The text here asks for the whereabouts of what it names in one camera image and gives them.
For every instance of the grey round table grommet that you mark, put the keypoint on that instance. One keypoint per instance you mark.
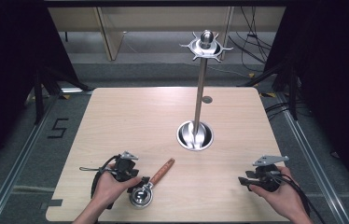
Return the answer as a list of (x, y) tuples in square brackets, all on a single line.
[(207, 99)]

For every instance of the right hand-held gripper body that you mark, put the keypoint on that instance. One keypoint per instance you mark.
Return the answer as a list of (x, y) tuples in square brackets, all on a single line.
[(266, 180)]

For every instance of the black curtain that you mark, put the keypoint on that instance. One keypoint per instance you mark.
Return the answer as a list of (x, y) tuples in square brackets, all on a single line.
[(334, 77), (11, 62)]

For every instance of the black tripod stand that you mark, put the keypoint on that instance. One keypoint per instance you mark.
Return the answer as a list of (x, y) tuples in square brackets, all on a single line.
[(39, 93), (292, 87)]

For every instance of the black tape strip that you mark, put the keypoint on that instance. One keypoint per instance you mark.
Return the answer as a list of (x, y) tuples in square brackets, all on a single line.
[(53, 203)]

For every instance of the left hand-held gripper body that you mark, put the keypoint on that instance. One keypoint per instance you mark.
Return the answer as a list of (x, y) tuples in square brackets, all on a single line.
[(125, 168)]

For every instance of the metal utensil rack stand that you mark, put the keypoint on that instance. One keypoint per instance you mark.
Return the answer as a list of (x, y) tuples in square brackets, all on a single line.
[(199, 93)]

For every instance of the person's left hand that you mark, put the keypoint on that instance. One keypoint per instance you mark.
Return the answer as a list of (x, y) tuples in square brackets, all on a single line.
[(108, 188)]

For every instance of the aluminium floor rail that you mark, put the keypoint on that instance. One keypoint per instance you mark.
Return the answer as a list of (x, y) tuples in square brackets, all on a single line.
[(17, 161), (311, 155)]

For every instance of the person's right hand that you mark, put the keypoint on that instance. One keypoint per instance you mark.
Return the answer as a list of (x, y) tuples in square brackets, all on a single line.
[(283, 197)]

